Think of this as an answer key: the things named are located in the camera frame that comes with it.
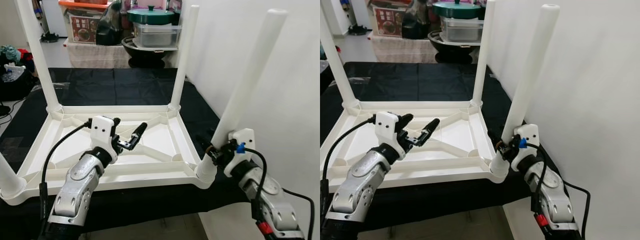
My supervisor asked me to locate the orange lidded storage box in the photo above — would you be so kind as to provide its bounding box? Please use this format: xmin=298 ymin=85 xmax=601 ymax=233
xmin=367 ymin=0 xmax=411 ymax=37
xmin=58 ymin=0 xmax=108 ymax=43

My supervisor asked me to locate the clear plastic storage box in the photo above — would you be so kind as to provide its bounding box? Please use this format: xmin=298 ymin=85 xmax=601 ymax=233
xmin=440 ymin=17 xmax=485 ymax=43
xmin=132 ymin=22 xmax=182 ymax=49

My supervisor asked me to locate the black wok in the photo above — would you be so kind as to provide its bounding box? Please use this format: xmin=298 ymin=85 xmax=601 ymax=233
xmin=429 ymin=31 xmax=483 ymax=63
xmin=121 ymin=37 xmax=178 ymax=68

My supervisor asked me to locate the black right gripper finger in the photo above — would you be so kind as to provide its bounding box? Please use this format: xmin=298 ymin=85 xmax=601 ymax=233
xmin=487 ymin=130 xmax=506 ymax=152
xmin=196 ymin=135 xmax=217 ymax=157

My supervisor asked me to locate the beige cloth covered bench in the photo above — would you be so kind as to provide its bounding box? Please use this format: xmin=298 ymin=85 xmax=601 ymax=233
xmin=65 ymin=40 xmax=131 ymax=69
xmin=370 ymin=34 xmax=441 ymax=63

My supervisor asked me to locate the white plastic bag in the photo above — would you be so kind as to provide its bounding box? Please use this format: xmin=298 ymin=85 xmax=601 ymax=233
xmin=2 ymin=64 xmax=26 ymax=83

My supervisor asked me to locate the black charger cable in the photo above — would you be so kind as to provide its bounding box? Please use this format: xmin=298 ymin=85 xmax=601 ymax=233
xmin=0 ymin=100 xmax=21 ymax=126

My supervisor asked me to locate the black bag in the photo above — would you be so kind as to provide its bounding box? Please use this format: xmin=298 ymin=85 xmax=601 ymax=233
xmin=96 ymin=0 xmax=124 ymax=47
xmin=401 ymin=0 xmax=432 ymax=40

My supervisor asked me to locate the black folding chair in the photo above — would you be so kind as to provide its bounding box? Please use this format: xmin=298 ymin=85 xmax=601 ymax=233
xmin=320 ymin=60 xmax=335 ymax=93
xmin=0 ymin=60 xmax=38 ymax=101

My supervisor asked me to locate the white plastic table top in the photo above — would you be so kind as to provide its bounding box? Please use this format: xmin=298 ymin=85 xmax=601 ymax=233
xmin=0 ymin=102 xmax=218 ymax=207
xmin=320 ymin=99 xmax=511 ymax=193

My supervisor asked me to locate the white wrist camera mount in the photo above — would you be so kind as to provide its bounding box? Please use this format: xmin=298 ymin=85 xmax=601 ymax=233
xmin=223 ymin=128 xmax=256 ymax=178
xmin=511 ymin=124 xmax=540 ymax=171
xmin=375 ymin=111 xmax=406 ymax=151
xmin=90 ymin=116 xmax=121 ymax=163

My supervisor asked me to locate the black tablecloth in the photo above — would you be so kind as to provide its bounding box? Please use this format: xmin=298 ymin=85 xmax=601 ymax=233
xmin=0 ymin=67 xmax=251 ymax=240
xmin=320 ymin=61 xmax=561 ymax=233

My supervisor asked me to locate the white fridge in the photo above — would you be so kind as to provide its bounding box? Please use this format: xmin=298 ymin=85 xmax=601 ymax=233
xmin=42 ymin=0 xmax=66 ymax=37
xmin=345 ymin=0 xmax=368 ymax=30

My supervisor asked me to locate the red printed carton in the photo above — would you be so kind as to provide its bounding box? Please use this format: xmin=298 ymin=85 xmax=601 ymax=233
xmin=372 ymin=7 xmax=406 ymax=37
xmin=70 ymin=15 xmax=98 ymax=43

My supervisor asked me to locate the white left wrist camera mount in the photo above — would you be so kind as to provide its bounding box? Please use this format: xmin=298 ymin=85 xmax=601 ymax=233
xmin=375 ymin=111 xmax=406 ymax=151
xmin=90 ymin=116 xmax=121 ymax=163

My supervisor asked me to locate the green stuffed toy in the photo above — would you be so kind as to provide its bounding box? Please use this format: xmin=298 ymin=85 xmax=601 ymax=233
xmin=0 ymin=45 xmax=21 ymax=63

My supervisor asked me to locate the green pot with lid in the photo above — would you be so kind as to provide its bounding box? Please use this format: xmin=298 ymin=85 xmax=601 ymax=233
xmin=432 ymin=0 xmax=483 ymax=20
xmin=127 ymin=6 xmax=176 ymax=25

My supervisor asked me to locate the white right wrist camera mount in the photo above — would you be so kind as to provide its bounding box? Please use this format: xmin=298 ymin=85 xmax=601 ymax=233
xmin=223 ymin=128 xmax=256 ymax=178
xmin=511 ymin=124 xmax=540 ymax=171

